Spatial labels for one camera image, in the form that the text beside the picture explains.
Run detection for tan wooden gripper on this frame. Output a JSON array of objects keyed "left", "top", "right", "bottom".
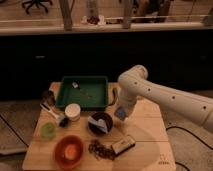
[{"left": 117, "top": 98, "right": 137, "bottom": 118}]

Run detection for blue grey sponge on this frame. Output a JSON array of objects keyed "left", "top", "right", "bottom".
[{"left": 114, "top": 107, "right": 127, "bottom": 121}]

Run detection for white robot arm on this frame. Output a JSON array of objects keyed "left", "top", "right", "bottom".
[{"left": 115, "top": 65, "right": 213, "bottom": 133}]

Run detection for white plastic cup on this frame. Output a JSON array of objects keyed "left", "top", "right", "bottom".
[{"left": 65, "top": 103, "right": 81, "bottom": 121}]

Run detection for green plastic cup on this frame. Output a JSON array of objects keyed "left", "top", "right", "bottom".
[{"left": 40, "top": 122, "right": 56, "bottom": 139}]

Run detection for green pepper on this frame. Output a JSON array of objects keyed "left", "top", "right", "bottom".
[{"left": 108, "top": 88, "right": 118, "bottom": 106}]

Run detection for dark brown bowl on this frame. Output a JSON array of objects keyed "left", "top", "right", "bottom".
[{"left": 91, "top": 112, "right": 113, "bottom": 134}]

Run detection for blue white crumpled cloth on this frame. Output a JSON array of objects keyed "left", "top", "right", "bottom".
[{"left": 88, "top": 116, "right": 108, "bottom": 134}]

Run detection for green plastic tray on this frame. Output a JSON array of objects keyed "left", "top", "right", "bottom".
[{"left": 56, "top": 76, "right": 108, "bottom": 111}]

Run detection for wooden block eraser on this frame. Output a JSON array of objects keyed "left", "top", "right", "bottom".
[{"left": 111, "top": 135, "right": 136, "bottom": 156}]

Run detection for small silver item in tray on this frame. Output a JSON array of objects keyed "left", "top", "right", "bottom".
[{"left": 72, "top": 82, "right": 79, "bottom": 89}]

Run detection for orange plastic bowl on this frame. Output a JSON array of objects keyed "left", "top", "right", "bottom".
[{"left": 54, "top": 135, "right": 84, "bottom": 171}]

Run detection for black office chair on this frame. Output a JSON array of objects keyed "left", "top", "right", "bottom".
[{"left": 21, "top": 0, "right": 53, "bottom": 14}]

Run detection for black cable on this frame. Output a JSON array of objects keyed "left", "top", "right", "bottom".
[{"left": 165, "top": 125, "right": 213, "bottom": 171}]

